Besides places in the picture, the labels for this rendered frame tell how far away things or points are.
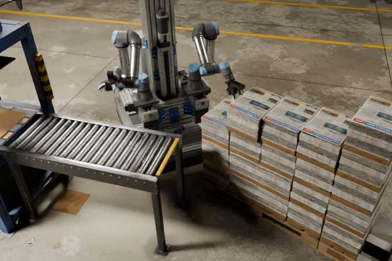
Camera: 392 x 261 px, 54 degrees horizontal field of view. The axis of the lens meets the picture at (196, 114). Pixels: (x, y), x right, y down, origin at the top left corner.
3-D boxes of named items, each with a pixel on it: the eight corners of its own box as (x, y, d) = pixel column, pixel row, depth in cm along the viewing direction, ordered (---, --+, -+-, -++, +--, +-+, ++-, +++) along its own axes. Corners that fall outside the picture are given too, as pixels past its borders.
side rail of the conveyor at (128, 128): (182, 145, 318) (182, 134, 311) (180, 150, 314) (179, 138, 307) (43, 121, 352) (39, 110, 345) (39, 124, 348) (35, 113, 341)
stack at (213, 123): (225, 165, 397) (226, 97, 349) (335, 220, 336) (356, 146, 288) (202, 187, 372) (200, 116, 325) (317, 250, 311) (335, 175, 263)
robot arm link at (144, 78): (148, 91, 344) (147, 78, 336) (133, 91, 345) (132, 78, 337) (151, 84, 353) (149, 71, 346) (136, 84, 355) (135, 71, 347)
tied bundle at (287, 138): (283, 119, 319) (286, 95, 306) (317, 131, 304) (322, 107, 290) (259, 142, 295) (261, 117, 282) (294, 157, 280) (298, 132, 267)
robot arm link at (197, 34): (188, 22, 325) (202, 71, 307) (201, 20, 328) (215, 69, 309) (187, 30, 336) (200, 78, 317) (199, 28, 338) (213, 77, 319)
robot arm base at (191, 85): (185, 84, 372) (184, 75, 366) (199, 81, 376) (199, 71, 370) (190, 91, 360) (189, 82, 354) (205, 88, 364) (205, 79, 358)
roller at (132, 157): (151, 136, 316) (148, 131, 314) (126, 175, 280) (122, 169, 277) (146, 137, 318) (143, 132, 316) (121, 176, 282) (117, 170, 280)
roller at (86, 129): (94, 127, 330) (93, 122, 327) (63, 163, 294) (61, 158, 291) (88, 126, 332) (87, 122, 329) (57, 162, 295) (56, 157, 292)
